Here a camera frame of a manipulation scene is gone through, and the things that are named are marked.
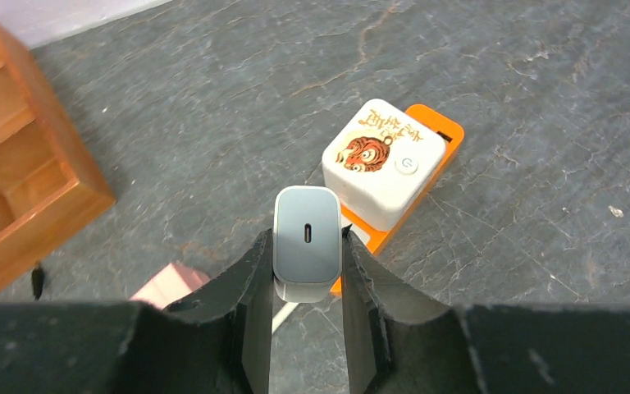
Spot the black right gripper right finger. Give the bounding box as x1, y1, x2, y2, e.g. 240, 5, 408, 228
342, 227, 630, 393

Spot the white usb charger block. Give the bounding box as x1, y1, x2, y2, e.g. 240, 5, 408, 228
272, 186, 342, 304

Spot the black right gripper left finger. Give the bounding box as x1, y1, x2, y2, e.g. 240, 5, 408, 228
0, 230, 273, 393

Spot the white cube socket adapter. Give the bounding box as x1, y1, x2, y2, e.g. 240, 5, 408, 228
322, 98, 446, 231

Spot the wooden compartment tray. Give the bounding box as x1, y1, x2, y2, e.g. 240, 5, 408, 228
0, 25, 115, 291

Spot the pink cube socket adapter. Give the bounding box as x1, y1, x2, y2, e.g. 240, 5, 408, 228
130, 263, 210, 309

